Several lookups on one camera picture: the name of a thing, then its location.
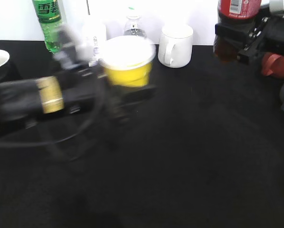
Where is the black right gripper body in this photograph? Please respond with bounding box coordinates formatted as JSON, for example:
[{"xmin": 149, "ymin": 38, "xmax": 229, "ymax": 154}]
[{"xmin": 237, "ymin": 0, "xmax": 284, "ymax": 64}]

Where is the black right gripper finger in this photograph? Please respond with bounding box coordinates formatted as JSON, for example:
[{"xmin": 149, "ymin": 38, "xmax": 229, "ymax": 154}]
[{"xmin": 215, "ymin": 23, "xmax": 251, "ymax": 39}]

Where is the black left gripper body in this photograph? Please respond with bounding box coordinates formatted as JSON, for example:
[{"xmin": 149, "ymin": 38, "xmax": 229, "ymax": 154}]
[{"xmin": 54, "ymin": 24, "xmax": 108, "ymax": 115}]

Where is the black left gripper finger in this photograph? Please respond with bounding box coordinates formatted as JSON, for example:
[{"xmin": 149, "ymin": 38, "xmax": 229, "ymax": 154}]
[{"xmin": 106, "ymin": 84, "xmax": 156, "ymax": 124}]

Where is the cola bottle red label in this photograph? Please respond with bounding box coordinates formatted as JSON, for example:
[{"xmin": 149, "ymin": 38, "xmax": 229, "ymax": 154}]
[{"xmin": 213, "ymin": 0, "xmax": 261, "ymax": 62}]

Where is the yellow paper cup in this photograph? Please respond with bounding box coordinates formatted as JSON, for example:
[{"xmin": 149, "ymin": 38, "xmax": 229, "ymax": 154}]
[{"xmin": 100, "ymin": 36, "xmax": 156, "ymax": 87}]

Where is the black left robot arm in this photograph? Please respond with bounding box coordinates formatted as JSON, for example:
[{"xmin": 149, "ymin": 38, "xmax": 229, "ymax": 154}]
[{"xmin": 0, "ymin": 25, "xmax": 156, "ymax": 133}]

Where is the green sprite bottle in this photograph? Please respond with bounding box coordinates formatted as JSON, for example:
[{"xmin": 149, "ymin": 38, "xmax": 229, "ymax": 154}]
[{"xmin": 32, "ymin": 0, "xmax": 63, "ymax": 53}]

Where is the red ceramic mug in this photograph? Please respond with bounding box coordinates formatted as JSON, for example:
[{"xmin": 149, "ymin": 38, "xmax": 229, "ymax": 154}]
[{"xmin": 261, "ymin": 52, "xmax": 284, "ymax": 79}]

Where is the blueberry milk carton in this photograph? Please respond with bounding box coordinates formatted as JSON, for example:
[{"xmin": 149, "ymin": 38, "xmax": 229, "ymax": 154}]
[{"xmin": 82, "ymin": 16, "xmax": 107, "ymax": 66}]

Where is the white ceramic mug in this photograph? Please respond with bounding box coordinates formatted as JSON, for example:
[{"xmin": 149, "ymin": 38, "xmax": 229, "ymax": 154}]
[{"xmin": 158, "ymin": 23, "xmax": 193, "ymax": 68}]

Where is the clear water bottle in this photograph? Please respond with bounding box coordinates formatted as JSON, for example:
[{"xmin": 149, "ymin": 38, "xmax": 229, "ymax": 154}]
[{"xmin": 123, "ymin": 6, "xmax": 147, "ymax": 38}]

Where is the black bowl white inside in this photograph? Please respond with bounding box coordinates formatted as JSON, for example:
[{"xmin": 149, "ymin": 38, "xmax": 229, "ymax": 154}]
[{"xmin": 0, "ymin": 49, "xmax": 22, "ymax": 83}]

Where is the black cable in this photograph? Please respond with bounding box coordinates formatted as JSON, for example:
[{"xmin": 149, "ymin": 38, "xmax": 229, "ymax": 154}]
[{"xmin": 0, "ymin": 78, "xmax": 107, "ymax": 162}]

